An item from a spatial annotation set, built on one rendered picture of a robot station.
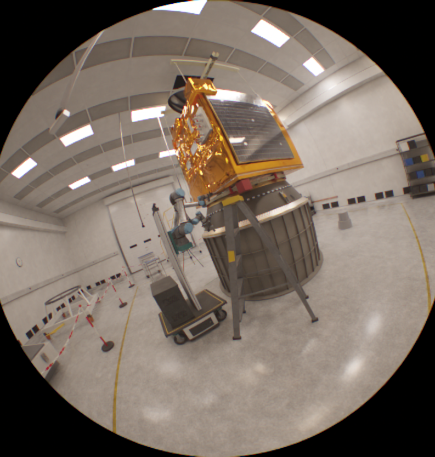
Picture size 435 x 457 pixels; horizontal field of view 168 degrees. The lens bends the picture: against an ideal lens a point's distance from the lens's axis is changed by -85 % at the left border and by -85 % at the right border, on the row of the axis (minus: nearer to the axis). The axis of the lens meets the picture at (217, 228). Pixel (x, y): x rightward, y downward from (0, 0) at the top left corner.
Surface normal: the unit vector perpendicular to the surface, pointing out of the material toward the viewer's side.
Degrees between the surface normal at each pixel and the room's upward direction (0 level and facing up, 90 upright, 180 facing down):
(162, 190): 90
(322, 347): 0
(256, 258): 90
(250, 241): 90
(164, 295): 90
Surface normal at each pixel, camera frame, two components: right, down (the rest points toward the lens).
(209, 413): -0.35, -0.93
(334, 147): -0.84, 0.35
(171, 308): 0.47, -0.11
